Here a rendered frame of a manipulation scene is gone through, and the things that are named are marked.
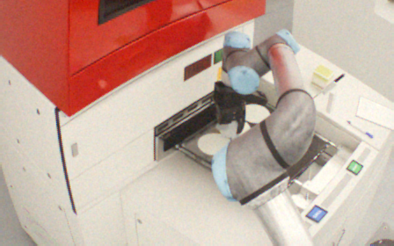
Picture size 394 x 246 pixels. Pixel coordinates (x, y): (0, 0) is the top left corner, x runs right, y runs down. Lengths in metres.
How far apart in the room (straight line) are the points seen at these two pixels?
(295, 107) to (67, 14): 0.53
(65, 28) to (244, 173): 0.49
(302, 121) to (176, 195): 0.68
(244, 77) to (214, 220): 0.43
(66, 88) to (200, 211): 0.61
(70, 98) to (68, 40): 0.16
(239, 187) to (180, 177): 0.64
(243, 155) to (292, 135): 0.11
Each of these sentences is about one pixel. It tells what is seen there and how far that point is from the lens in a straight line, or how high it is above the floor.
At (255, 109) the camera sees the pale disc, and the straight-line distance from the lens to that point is 1.90.
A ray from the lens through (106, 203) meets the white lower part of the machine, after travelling 1.68.
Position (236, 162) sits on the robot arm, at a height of 1.28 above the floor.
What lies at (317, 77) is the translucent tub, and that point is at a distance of 1.93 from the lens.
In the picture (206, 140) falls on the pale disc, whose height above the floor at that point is 0.90.
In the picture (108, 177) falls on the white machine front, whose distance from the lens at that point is 1.62.
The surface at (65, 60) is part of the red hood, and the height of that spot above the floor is 1.39.
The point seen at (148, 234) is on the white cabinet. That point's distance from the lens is 1.73.
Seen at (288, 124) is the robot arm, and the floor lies 1.36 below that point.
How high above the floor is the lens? 2.02
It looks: 37 degrees down
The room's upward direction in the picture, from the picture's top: 4 degrees clockwise
